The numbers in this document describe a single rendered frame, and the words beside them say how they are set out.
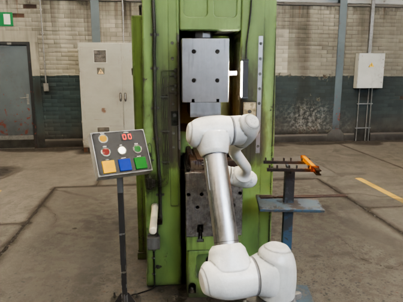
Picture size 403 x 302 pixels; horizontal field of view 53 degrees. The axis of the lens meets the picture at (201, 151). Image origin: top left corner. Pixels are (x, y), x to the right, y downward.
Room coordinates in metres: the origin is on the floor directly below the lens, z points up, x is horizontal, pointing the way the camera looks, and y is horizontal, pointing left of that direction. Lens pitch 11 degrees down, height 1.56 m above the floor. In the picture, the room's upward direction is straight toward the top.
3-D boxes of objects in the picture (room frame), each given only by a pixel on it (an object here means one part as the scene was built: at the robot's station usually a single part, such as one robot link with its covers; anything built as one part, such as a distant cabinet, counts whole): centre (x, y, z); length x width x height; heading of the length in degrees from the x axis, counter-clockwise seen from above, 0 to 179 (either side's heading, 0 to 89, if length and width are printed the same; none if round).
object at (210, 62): (2.81, -0.05, 1.56); 0.42 x 0.39 x 0.40; 5
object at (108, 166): (2.31, 0.55, 1.01); 0.07 x 0.05 x 0.07; 120
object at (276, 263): (1.51, -0.30, 0.77); 0.18 x 0.16 x 0.22; 105
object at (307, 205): (2.51, -0.57, 0.72); 0.40 x 0.30 x 0.02; 87
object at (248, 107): (2.76, -0.33, 1.27); 0.09 x 0.02 x 0.17; 95
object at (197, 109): (2.81, -0.01, 1.32); 0.42 x 0.20 x 0.10; 5
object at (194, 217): (2.82, -0.06, 0.69); 0.56 x 0.38 x 0.45; 5
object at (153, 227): (2.48, 0.31, 0.62); 0.44 x 0.05 x 0.05; 5
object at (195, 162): (2.81, -0.01, 0.96); 0.42 x 0.20 x 0.09; 5
